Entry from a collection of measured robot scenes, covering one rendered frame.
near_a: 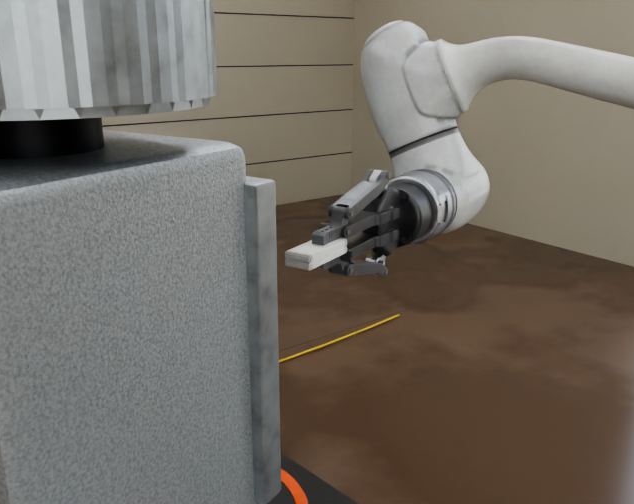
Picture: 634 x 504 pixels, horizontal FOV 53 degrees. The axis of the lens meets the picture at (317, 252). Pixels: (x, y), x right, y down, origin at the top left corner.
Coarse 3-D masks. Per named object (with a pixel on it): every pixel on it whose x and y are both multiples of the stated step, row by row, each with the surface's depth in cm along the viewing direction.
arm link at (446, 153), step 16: (416, 144) 84; (432, 144) 84; (448, 144) 84; (464, 144) 87; (400, 160) 86; (416, 160) 85; (432, 160) 84; (448, 160) 84; (464, 160) 85; (448, 176) 83; (464, 176) 84; (480, 176) 88; (464, 192) 84; (480, 192) 87; (464, 208) 84; (480, 208) 89; (464, 224) 88
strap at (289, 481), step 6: (282, 474) 255; (288, 474) 255; (282, 480) 252; (288, 480) 252; (294, 480) 252; (288, 486) 248; (294, 486) 248; (294, 492) 245; (300, 492) 245; (294, 498) 242; (300, 498) 242; (306, 498) 242
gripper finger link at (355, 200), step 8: (368, 176) 72; (384, 176) 71; (360, 184) 71; (368, 184) 70; (376, 184) 70; (384, 184) 71; (352, 192) 69; (360, 192) 69; (368, 192) 69; (376, 192) 70; (344, 200) 68; (352, 200) 67; (360, 200) 67; (368, 200) 69; (352, 208) 66; (360, 208) 67; (344, 216) 66; (352, 216) 66
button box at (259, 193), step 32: (256, 192) 47; (256, 224) 48; (256, 256) 49; (256, 288) 49; (256, 320) 50; (256, 352) 51; (256, 384) 52; (256, 416) 53; (256, 448) 54; (256, 480) 55
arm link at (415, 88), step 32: (384, 32) 84; (416, 32) 84; (384, 64) 84; (416, 64) 82; (448, 64) 82; (480, 64) 82; (512, 64) 81; (544, 64) 80; (576, 64) 78; (608, 64) 77; (384, 96) 85; (416, 96) 83; (448, 96) 82; (608, 96) 79; (384, 128) 86; (416, 128) 84; (448, 128) 85
